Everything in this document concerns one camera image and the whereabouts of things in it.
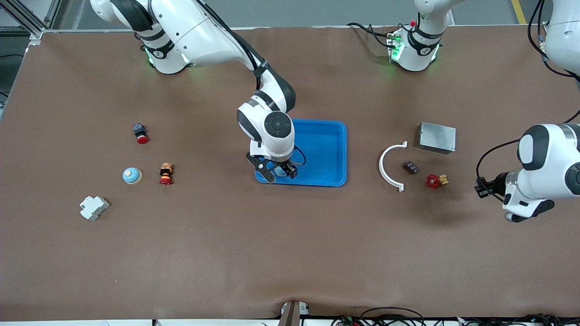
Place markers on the light blue call bell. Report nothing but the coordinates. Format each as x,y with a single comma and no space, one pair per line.
132,175
280,172

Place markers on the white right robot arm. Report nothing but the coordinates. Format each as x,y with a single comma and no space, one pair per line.
195,27

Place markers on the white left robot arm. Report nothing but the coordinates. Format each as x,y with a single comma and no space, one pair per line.
548,158

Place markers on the blue plastic tray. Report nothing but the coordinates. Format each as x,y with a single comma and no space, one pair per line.
321,154

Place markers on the brass valve red handwheel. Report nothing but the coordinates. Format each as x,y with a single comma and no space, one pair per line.
432,181

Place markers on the silver metal power supply box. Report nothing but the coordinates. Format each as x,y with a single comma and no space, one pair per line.
437,138

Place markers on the brown table cover sheet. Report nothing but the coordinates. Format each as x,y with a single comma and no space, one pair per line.
290,253

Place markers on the small black electronic module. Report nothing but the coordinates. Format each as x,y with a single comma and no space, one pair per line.
410,168

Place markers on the red yellow emergency stop button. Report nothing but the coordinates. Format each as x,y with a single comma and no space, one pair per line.
166,174

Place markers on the red black push button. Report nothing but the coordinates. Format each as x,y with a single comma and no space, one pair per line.
141,135

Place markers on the white circuit breaker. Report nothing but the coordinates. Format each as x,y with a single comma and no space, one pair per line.
94,208

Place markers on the white curved plastic bracket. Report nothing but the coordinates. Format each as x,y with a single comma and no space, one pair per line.
381,166

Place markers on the aluminium frame post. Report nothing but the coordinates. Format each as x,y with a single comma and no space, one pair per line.
25,19

